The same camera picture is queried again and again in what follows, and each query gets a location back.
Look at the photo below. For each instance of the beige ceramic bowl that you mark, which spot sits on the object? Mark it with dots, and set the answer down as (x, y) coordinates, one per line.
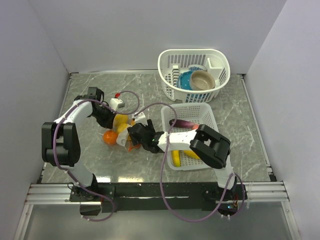
(201, 80)

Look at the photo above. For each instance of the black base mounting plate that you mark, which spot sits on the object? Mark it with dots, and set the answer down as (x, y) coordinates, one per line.
(151, 196)

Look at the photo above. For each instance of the fake pink peach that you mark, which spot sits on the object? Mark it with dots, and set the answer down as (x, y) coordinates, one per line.
(195, 127)

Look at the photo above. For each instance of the clear zip top bag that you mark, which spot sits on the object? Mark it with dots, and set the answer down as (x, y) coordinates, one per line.
(124, 139)

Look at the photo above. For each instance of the blue patterned white dish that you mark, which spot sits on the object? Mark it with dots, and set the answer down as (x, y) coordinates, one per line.
(197, 67)

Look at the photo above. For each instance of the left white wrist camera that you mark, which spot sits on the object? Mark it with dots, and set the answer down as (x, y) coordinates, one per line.
(116, 103)

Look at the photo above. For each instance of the white dish rack basket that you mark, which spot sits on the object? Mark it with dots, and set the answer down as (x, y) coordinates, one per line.
(172, 63)

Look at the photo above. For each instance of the fake yellow bell pepper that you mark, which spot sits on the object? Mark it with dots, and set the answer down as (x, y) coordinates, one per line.
(121, 128)

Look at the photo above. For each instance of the fake dark purple eggplant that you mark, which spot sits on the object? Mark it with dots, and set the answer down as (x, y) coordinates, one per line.
(179, 123)

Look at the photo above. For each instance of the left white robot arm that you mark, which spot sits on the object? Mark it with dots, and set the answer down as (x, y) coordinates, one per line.
(60, 145)

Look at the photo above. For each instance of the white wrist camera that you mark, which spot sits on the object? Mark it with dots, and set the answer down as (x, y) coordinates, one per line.
(139, 118)
(116, 103)

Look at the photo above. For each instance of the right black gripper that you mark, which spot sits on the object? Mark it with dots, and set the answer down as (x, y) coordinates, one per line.
(150, 127)

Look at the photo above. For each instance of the aluminium frame rail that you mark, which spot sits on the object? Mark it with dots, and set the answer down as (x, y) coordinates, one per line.
(55, 194)

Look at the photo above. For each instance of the blue ceramic plate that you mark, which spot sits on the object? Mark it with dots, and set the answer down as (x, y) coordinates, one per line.
(183, 81)

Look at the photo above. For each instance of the fake orange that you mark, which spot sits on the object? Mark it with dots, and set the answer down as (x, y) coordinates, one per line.
(110, 137)

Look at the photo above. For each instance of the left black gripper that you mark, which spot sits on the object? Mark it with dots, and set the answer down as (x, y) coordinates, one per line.
(108, 123)

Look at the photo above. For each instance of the white perforated tray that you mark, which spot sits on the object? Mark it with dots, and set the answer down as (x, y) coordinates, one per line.
(199, 113)

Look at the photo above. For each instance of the fake yellow banana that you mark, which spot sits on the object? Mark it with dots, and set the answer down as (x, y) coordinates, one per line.
(176, 158)

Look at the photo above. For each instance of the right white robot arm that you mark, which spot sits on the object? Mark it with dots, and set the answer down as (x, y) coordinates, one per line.
(208, 144)

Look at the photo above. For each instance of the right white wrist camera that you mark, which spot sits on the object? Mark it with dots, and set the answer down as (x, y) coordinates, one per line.
(139, 118)

